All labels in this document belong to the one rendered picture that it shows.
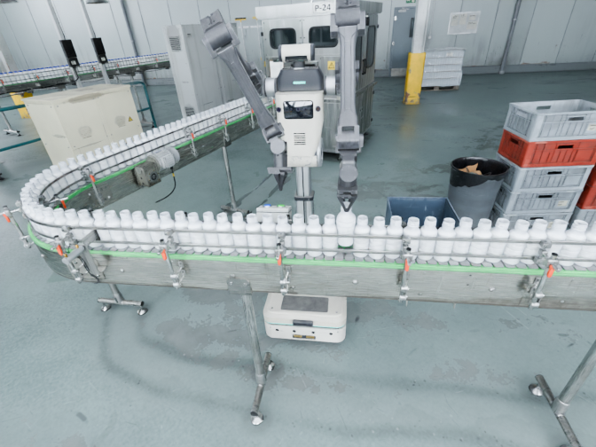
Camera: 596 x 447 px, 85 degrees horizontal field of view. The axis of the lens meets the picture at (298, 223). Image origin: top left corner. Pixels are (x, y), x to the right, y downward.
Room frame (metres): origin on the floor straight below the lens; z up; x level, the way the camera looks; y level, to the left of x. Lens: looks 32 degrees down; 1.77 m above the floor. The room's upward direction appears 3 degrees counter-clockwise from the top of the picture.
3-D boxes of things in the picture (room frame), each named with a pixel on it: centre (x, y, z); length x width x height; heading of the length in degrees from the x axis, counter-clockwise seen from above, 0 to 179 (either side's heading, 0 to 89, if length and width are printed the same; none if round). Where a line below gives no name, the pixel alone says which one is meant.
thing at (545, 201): (2.66, -2.18, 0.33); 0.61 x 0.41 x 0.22; 87
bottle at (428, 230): (0.97, -0.47, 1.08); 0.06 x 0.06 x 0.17
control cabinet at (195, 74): (7.16, 1.87, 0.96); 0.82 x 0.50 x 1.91; 153
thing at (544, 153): (2.66, -2.19, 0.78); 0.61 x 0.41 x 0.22; 87
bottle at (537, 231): (0.91, -0.82, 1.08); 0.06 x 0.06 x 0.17
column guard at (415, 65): (8.26, -2.95, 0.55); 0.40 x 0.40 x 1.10; 81
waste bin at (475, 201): (2.64, -1.62, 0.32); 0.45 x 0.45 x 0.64
